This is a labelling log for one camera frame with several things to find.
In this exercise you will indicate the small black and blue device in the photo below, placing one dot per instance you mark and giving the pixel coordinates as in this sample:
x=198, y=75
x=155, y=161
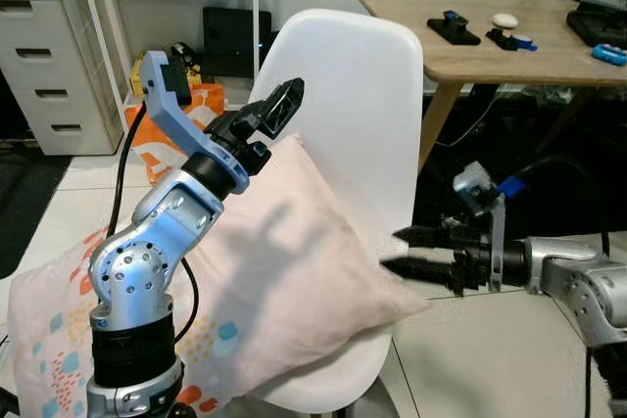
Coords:
x=507, y=40

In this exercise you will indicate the white round object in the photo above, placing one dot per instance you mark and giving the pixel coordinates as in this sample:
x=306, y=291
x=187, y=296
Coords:
x=505, y=21

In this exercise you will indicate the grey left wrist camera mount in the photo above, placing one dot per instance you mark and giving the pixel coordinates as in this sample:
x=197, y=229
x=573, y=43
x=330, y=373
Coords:
x=171, y=110

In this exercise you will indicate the white plastic chair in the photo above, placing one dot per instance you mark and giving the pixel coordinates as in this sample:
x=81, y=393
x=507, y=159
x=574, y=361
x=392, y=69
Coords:
x=362, y=75

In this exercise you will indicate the bright blue object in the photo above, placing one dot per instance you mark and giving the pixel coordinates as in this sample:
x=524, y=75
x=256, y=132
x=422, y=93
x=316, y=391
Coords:
x=609, y=54

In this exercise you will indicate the white drawer cabinet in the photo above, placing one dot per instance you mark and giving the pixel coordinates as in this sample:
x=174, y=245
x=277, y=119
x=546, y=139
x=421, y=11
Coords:
x=49, y=46

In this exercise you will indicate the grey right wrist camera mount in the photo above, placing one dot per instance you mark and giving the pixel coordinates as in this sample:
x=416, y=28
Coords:
x=475, y=188

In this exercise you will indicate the pink pillow with orange spots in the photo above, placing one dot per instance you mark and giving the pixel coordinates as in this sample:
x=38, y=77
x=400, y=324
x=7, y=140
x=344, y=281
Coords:
x=284, y=242

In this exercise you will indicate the black box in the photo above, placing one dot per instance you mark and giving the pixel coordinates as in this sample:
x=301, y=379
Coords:
x=235, y=41

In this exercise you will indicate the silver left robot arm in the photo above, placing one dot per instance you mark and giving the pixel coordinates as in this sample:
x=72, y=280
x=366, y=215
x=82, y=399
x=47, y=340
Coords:
x=147, y=261

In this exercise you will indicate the light wooden table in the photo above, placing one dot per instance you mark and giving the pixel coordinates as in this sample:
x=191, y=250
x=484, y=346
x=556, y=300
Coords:
x=411, y=2

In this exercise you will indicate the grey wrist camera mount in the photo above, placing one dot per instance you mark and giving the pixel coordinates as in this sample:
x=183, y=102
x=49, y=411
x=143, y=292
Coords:
x=475, y=188
x=171, y=110

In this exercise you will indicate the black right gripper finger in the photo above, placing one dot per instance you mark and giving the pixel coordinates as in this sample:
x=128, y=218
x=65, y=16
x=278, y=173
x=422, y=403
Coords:
x=431, y=236
x=421, y=270

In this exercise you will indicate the orange bag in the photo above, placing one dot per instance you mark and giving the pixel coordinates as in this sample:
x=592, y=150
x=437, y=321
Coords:
x=147, y=149

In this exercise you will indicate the black pad with blue part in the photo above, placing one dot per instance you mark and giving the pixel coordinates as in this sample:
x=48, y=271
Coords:
x=453, y=31

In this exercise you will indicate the yellow box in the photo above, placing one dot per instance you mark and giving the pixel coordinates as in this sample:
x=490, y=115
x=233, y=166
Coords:
x=147, y=73

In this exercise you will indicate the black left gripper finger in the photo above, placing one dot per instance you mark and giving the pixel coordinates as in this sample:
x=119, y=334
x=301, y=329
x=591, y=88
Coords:
x=274, y=93
x=284, y=113

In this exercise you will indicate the large black device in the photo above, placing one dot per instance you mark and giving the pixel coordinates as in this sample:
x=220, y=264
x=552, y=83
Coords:
x=598, y=22

